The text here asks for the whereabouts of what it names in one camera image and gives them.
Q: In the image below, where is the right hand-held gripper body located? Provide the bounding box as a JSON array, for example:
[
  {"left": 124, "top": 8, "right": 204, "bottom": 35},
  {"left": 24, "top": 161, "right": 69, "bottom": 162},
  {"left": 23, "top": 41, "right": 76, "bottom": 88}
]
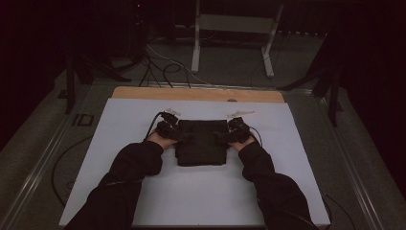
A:
[{"left": 225, "top": 109, "right": 257, "bottom": 145}]

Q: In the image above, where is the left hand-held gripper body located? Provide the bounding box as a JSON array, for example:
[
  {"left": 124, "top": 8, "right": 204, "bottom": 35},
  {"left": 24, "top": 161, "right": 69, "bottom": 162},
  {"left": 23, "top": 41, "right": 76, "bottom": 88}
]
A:
[{"left": 154, "top": 107, "right": 182, "bottom": 142}]

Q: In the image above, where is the black shirt with cyan print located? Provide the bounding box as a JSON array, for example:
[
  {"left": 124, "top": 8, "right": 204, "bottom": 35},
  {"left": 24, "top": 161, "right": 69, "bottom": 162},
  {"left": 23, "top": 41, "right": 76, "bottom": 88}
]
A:
[{"left": 174, "top": 119, "right": 230, "bottom": 168}]

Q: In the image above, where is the person's left hand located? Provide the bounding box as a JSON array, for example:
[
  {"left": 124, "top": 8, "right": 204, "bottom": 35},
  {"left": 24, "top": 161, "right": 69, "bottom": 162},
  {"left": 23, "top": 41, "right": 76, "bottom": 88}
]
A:
[{"left": 146, "top": 131, "right": 178, "bottom": 150}]

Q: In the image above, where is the person's right hand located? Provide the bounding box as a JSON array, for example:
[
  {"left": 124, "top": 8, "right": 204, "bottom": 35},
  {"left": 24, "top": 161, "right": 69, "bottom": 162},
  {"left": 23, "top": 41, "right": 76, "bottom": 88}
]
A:
[{"left": 227, "top": 136, "right": 257, "bottom": 153}]

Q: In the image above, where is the wooden table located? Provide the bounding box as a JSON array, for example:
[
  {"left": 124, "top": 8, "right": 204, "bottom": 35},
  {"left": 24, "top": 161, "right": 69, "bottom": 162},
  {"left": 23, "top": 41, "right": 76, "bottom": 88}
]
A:
[{"left": 111, "top": 85, "right": 285, "bottom": 104}]

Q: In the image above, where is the black tripod stand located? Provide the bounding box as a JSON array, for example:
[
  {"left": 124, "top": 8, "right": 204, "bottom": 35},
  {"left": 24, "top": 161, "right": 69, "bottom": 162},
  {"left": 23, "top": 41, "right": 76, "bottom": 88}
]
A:
[
  {"left": 61, "top": 51, "right": 132, "bottom": 116},
  {"left": 277, "top": 30, "right": 346, "bottom": 128}
]

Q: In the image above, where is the white metal stand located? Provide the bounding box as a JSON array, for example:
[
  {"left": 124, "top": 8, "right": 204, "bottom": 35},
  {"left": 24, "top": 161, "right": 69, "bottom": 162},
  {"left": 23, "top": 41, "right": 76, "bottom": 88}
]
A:
[{"left": 191, "top": 0, "right": 285, "bottom": 80}]

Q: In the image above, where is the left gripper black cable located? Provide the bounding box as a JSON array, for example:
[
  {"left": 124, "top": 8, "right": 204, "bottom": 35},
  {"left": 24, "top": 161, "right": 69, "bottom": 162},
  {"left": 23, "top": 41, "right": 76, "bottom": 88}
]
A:
[{"left": 144, "top": 110, "right": 167, "bottom": 142}]

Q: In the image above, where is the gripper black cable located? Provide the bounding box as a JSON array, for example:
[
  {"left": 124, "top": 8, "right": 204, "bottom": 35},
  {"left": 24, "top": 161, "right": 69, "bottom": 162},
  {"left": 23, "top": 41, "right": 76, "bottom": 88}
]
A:
[
  {"left": 248, "top": 126, "right": 264, "bottom": 149},
  {"left": 144, "top": 110, "right": 167, "bottom": 142}
]

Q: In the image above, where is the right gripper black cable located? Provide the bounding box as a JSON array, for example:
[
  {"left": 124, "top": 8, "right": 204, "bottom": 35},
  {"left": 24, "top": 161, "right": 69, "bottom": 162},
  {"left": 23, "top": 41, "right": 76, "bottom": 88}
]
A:
[{"left": 248, "top": 126, "right": 264, "bottom": 149}]

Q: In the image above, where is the bundle of floor cables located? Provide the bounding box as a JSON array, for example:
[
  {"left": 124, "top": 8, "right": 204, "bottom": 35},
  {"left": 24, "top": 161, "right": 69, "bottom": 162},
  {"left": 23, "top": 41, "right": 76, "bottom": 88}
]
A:
[{"left": 138, "top": 34, "right": 212, "bottom": 89}]

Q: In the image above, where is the black floor cable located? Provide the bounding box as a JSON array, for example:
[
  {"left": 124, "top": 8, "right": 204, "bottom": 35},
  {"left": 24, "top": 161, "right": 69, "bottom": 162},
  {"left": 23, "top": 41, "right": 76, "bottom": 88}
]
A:
[{"left": 51, "top": 135, "right": 94, "bottom": 207}]

